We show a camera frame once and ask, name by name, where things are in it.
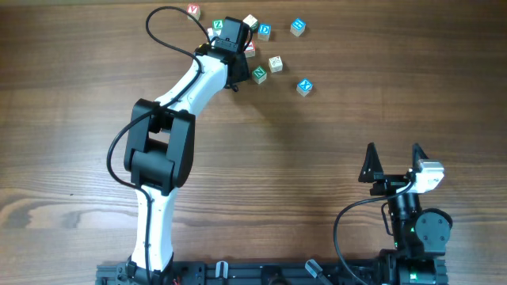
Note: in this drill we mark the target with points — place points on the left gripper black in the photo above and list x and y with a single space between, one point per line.
244 70

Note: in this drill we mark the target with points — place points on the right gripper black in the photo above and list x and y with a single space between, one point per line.
388 182

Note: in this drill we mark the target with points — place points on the green N letter block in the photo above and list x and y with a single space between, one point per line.
259 75

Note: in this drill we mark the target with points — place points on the blue X letter block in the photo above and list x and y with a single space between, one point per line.
304 87

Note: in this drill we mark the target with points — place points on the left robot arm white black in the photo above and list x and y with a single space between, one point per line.
160 150

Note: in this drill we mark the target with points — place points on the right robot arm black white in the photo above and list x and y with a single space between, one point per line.
420 235

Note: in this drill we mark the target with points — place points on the red letter block centre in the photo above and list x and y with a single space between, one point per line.
250 50

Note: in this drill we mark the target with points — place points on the plain picture wooden block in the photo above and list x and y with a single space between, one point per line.
275 64

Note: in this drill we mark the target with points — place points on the blue D letter block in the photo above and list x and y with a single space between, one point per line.
263 32

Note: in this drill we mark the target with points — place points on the plain picture block top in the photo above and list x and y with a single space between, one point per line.
252 22

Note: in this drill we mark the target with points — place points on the green Z letter block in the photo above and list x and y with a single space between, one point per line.
217 26

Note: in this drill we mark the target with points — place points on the blue block far right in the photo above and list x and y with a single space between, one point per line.
297 27

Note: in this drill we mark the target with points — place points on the red Y letter block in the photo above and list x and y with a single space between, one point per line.
194 11

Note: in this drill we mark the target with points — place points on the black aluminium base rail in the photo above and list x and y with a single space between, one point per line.
273 272

